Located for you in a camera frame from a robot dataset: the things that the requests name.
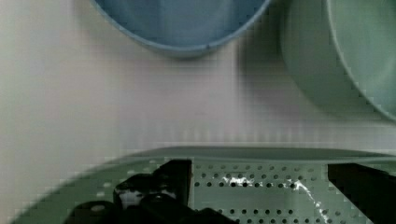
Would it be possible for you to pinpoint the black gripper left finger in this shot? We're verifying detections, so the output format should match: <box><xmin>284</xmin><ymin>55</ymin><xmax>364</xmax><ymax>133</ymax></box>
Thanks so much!
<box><xmin>64</xmin><ymin>160</ymin><xmax>237</xmax><ymax>224</ymax></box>

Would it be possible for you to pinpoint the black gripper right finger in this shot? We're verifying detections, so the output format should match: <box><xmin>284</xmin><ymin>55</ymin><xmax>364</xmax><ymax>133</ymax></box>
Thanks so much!
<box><xmin>328</xmin><ymin>163</ymin><xmax>396</xmax><ymax>224</ymax></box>

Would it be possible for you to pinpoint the green oval strainer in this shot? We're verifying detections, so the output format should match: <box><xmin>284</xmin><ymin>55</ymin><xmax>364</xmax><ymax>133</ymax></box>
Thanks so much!
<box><xmin>11</xmin><ymin>147</ymin><xmax>395</xmax><ymax>224</ymax></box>

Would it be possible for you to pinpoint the green mug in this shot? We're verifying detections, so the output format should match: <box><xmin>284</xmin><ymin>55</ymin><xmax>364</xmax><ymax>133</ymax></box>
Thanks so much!
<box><xmin>279</xmin><ymin>0</ymin><xmax>395</xmax><ymax>120</ymax></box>

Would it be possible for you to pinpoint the blue cup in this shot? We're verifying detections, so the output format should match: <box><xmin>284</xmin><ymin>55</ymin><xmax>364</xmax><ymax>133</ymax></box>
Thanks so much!
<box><xmin>90</xmin><ymin>0</ymin><xmax>272</xmax><ymax>58</ymax></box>

